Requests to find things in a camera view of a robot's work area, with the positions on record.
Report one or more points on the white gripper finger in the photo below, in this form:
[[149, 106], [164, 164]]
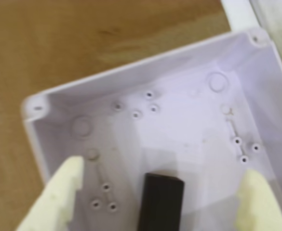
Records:
[[259, 207], [54, 199]]

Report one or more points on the lilac plastic box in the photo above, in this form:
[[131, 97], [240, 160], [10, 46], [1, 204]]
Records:
[[184, 120]]

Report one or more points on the black rectangular block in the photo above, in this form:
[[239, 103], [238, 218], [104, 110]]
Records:
[[161, 202]]

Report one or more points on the brown cardboard sheet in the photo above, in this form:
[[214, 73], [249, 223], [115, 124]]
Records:
[[58, 48]]

